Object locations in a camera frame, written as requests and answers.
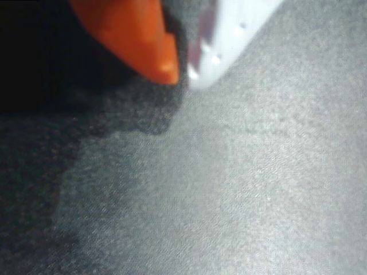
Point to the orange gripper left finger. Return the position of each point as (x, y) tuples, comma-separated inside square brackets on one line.
[(137, 37)]

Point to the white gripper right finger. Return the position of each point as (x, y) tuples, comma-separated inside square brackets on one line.
[(229, 31)]

